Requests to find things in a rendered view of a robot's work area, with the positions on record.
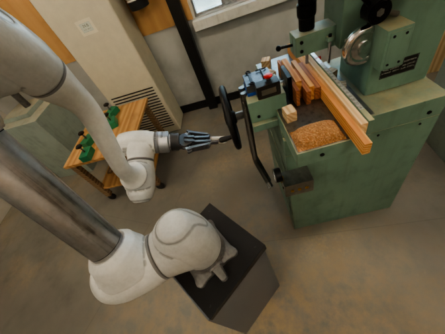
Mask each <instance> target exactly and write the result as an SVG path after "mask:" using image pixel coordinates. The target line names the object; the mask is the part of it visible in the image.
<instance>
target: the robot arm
mask: <svg viewBox="0 0 445 334"><path fill-rule="evenodd" d="M18 92H23V93H25V94H27V95H29V96H31V97H34V98H37V99H40V100H43V101H46V102H49V103H52V104H54V105H57V106H60V107H63V108H65V109H67V110H69V111H71V112H72V113H73V114H74V115H76V116H77V118H78V119H79V120H80V121H81V122H82V123H83V125H84V126H85V128H86V129H87V131H88V133H89V134H90V135H91V138H92V139H93V141H94V142H95V144H96V145H97V147H98V149H99V150H100V152H101V154H102V155H103V157H104V158H105V160H106V161H107V163H108V165H109V166H110V168H111V169H112V171H113V172H114V173H115V174H116V175H117V176H118V177H119V178H120V181H121V184H122V185H123V186H124V188H125V190H126V194H127V196H128V198H129V200H131V201H132V202H133V203H142V202H147V201H150V199H151V198H152V196H153V195H154V190H155V185H156V173H155V167H154V155H155V154H156V153H158V154H159V153H169V152H170V150H172V151H176V150H180V149H183V150H186V151H187V153H188V154H190V153H192V152H195V151H198V150H204V149H208V148H210V146H211V144H220V143H221V142H219V138H220V137H218V136H211V135H210V134H209V133H203V132H197V131H190V130H188V129H187V130H186V133H183V134H181V135H180V134H179V133H170V135H169V132H168V131H159V132H158V131H156V132H152V131H144V130H140V131H128V132H124V133H120V134H118V135H117V137H115V135H114V133H113V130H112V128H111V126H110V124H109V122H108V120H107V118H106V116H105V114H104V113H103V111H102V110H101V108H100V106H99V105H98V103H97V102H96V100H95V99H94V98H93V97H92V95H91V94H90V93H89V92H88V91H87V90H86V89H85V88H84V86H83V85H82V84H81V83H80V82H79V80H78V79H77V78H76V77H75V76H74V75H73V74H72V72H71V71H70V69H69V68H68V67H67V66H66V65H65V63H64V62H63V61H62V60H61V59H60V58H59V57H58V56H57V55H56V54H55V53H54V52H53V51H52V49H51V48H50V47H49V46H48V45H47V44H46V43H45V42H44V41H43V40H42V39H41V38H40V37H38V36H37V35H36V34H34V33H33V32H32V31H31V30H30V29H29V28H28V27H26V26H25V25H24V24H22V23H21V22H20V21H18V20H17V19H16V18H14V17H13V16H12V15H10V14H9V13H8V12H6V11H4V10H3V9H2V8H0V99H1V98H2V97H6V96H9V95H13V94H16V93H18ZM3 127H5V124H4V120H3V118H2V116H1V115H0V198H1V199H3V200H4V201H6V202H7V203H9V204H10V205H12V206H13V207H14V208H16V209H17V210H19V211H20V212H21V213H23V214H24V215H26V216H27V217H29V218H30V219H32V220H33V221H34V222H36V223H37V224H39V225H40V226H41V227H43V228H45V229H46V230H47V231H49V232H50V233H51V234H53V235H54V236H56V237H57V238H59V239H60V240H61V241H63V242H65V244H67V245H69V246H70V247H71V248H73V249H74V250H76V251H77V252H78V253H80V254H82V255H83V256H84V257H86V258H87V259H89V261H88V267H89V273H90V279H89V285H90V288H91V291H92V293H93V295H94V296H95V297H96V298H97V299H98V300H99V301H100V302H101V303H104V304H109V305H115V304H123V303H126V302H129V301H132V300H134V299H136V298H138V297H140V296H142V295H144V294H146V293H148V292H149V291H151V290H153V289H154V288H156V287H158V286H159V285H161V284H162V283H164V282H165V281H166V280H168V279H170V278H171V277H174V276H177V275H179V274H182V273H184V272H188V271H190V273H191V274H192V276H193V277H194V279H195V283H196V286H197V287H198V288H204V287H205V285H206V284H207V282H208V281H209V280H210V279H211V278H212V277H213V276H214V275H215V274H216V275H217V276H218V277H219V279H220V280H221V281H222V282H226V281H227V280H228V276H227V274H226V272H225V271H224V268H223V266H224V265H225V264H226V263H227V262H228V261H229V260H230V259H232V258H234V257H236V256H237V255H238V251H237V249H236V248H234V247H233V246H232V245H230V244H229V243H228V241H227V240H226V239H225V238H224V237H223V236H222V234H221V233H220V232H219V230H218V229H217V228H216V227H215V224H214V222H213V221H212V220H206V219H205V218H204V217H203V216H202V215H200V214H198V213H197V212H195V211H192V210H190V209H184V208H177V209H172V210H170V211H168V212H166V213H165V214H163V215H162V216H161V217H160V218H159V220H158V221H157V223H156V224H155V226H154V229H153V231H152V232H151V233H149V234H148V235H146V236H144V235H143V234H140V233H137V232H134V231H132V230H130V229H116V228H115V227H114V226H113V225H111V224H110V223H109V222H108V221H107V220H106V219H105V218H104V217H103V216H102V215H100V214H99V213H98V212H97V211H96V210H95V209H93V208H92V207H91V206H90V205H89V204H88V203H87V202H86V201H85V200H84V199H82V198H81V197H80V196H79V195H78V194H77V193H75V192H74V191H73V190H72V189H71V188H70V187H69V186H68V185H67V184H65V183H64V182H63V181H62V180H61V179H60V178H59V177H57V175H55V173H53V172H52V171H51V170H50V169H49V168H47V167H46V166H45V165H44V164H43V163H42V162H41V161H39V159H37V157H35V156H34V155H33V154H32V153H31V152H29V151H28V150H27V149H26V148H25V147H24V146H23V145H22V144H21V143H20V142H18V141H17V140H16V139H15V138H14V137H12V136H11V135H10V134H9V133H8V132H7V131H6V130H5V129H4V128H3ZM192 138H193V139H192ZM125 156H126V157H127V160H126V158H125Z"/></svg>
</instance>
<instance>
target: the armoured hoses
mask: <svg viewBox="0 0 445 334"><path fill-rule="evenodd" d="M238 90H239V94H240V99H241V104H242V110H243V114H244V120H245V125H246V131H247V135H248V142H249V145H250V152H251V155H252V159H253V162H254V164H255V166H256V168H257V169H258V171H259V172H260V174H261V176H262V178H263V179H264V182H265V183H266V185H267V187H268V188H269V189H270V188H272V187H273V184H272V183H271V178H270V177H269V176H268V173H267V172H266V170H265V168H264V166H263V165H262V163H261V161H260V159H259V158H258V155H257V152H256V143H255V139H254V132H253V127H252V122H251V119H250V114H249V111H248V106H247V103H246V96H247V93H246V91H244V90H245V87H244V86H240V87H239V88H238Z"/></svg>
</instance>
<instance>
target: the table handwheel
mask: <svg viewBox="0 0 445 334"><path fill-rule="evenodd" d="M219 96H220V100H221V105H222V110H223V112H224V119H225V122H226V125H227V126H228V129H229V132H230V135H231V138H232V141H233V143H234V146H235V147H236V149H238V150H240V149H241V148H242V143H241V140H240V135H239V132H238V127H237V122H238V120H241V119H244V114H243V111H239V112H234V111H233V110H232V106H231V104H230V100H229V97H228V93H227V92H226V88H225V86H223V85H221V86H219Z"/></svg>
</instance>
